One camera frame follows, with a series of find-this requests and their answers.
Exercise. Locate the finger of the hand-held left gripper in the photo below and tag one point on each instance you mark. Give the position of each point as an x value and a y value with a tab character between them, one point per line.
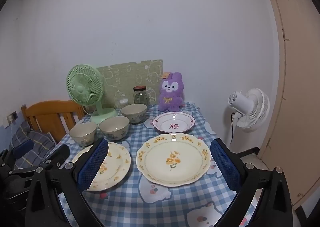
60	153
23	146

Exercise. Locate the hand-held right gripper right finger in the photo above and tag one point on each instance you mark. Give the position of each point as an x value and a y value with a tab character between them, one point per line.
225	167

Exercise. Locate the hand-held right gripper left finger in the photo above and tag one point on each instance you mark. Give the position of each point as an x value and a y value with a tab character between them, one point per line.
92	164

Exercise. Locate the small yellow floral plate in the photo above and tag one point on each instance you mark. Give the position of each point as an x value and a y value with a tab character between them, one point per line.
117	162

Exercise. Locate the cream bowl blue floral print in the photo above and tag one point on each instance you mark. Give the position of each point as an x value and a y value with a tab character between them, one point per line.
83	133
113	128
133	113

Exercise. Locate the large scalloped yellow floral plate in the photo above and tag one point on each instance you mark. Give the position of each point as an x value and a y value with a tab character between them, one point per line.
172	159

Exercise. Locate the white plate with red rim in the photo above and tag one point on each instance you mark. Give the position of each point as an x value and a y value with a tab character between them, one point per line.
172	124

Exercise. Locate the grey plaid pillow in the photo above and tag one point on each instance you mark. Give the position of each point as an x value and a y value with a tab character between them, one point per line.
37	139

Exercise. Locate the orange wooden chair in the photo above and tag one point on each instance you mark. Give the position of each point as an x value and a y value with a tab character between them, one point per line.
50	114

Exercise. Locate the blue checked bear tablecloth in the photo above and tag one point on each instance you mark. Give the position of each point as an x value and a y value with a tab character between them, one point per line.
130	204

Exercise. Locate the white standing fan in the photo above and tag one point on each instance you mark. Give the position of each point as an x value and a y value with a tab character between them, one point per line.
252	109

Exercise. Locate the clear cotton swab container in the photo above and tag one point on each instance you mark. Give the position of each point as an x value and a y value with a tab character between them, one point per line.
123	103

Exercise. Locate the green desk fan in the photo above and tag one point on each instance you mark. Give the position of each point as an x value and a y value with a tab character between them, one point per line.
83	86

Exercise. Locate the glass jar with dark lid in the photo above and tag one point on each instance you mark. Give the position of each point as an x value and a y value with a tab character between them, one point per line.
140	96

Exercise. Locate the purple plush bunny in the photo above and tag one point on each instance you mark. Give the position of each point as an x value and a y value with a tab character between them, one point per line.
171	91

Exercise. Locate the green cartoon printed board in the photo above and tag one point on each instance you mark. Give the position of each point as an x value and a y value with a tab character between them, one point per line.
125	76

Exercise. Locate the wall socket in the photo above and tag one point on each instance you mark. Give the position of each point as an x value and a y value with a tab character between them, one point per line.
12	117

